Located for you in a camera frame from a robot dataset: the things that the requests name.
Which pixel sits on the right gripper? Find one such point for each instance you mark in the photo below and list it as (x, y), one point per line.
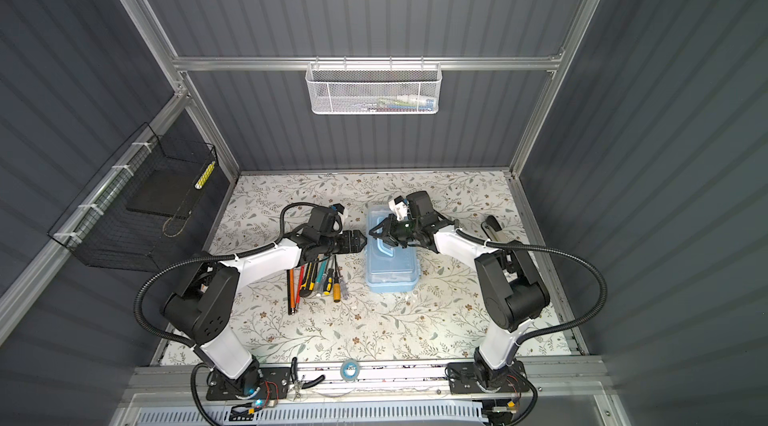
(385, 232)

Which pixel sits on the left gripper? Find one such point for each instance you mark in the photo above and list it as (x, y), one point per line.
(350, 248)

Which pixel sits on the blue plastic tool box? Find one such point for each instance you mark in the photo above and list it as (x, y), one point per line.
(393, 270)

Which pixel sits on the yellow black utility knife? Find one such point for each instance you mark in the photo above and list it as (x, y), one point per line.
(308, 279)

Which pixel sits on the red handled hex key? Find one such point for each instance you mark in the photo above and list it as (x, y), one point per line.
(299, 284)

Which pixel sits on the orange handled hex key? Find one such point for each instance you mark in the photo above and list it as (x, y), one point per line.
(290, 290)

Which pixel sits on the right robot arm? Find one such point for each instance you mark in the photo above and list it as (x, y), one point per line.
(511, 286)

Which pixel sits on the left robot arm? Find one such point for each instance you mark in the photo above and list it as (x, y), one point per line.
(201, 307)

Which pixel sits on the teal pen tool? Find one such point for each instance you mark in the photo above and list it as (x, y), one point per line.
(319, 284)

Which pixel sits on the black stapler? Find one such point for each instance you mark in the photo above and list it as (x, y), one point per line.
(493, 229)

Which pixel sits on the blue tape roll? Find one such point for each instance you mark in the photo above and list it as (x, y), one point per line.
(350, 370)

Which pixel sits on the yellow marker in basket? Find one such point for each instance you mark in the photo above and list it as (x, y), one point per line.
(205, 175)

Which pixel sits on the yellow handled screwdriver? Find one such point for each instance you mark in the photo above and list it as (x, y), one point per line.
(336, 286)

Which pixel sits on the white wire mesh basket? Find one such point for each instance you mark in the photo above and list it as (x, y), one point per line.
(391, 91)

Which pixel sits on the black wire basket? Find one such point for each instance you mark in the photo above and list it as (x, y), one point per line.
(145, 213)

